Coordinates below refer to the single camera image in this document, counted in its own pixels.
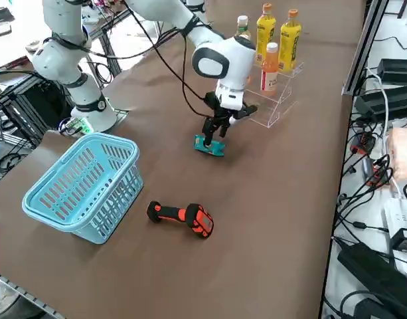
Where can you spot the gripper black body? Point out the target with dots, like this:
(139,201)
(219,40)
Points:
(227,115)

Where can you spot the teal potato chips packet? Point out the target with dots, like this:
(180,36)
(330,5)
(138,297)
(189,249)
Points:
(216,148)

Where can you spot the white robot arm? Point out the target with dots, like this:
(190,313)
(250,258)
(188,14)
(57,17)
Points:
(194,4)
(73,86)

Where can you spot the clear acrylic stepped shelf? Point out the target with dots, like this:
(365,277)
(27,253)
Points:
(273,109)

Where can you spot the light blue plastic basket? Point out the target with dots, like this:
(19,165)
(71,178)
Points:
(47,219)

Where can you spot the orange drink bottle white cap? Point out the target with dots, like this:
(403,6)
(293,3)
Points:
(269,76)

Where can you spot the yellow drink bottle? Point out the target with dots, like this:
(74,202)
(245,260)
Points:
(266,26)
(289,40)

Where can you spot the pale yellow bottle white cap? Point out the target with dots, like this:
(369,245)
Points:
(243,25)

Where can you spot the red black plug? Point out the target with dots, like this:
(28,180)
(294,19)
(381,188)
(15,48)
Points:
(364,144)

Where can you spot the long black power box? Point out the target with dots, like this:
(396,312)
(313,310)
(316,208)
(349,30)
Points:
(385,101)

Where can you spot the black rectangular power box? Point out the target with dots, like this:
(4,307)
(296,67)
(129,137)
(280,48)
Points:
(397,68)

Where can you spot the peach patterned tissue box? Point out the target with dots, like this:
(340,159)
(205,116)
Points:
(402,156)

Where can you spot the white power strip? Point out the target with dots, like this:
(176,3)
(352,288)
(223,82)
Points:
(400,216)

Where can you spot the large black power adapter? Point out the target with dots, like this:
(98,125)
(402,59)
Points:
(372,266)

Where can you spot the aluminium arm base plate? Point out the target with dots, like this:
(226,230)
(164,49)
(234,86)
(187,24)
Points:
(121,114)

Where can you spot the aluminium frame post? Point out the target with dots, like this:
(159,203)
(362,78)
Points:
(366,43)

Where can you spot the black metal frame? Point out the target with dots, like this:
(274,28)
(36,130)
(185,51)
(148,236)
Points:
(34,109)

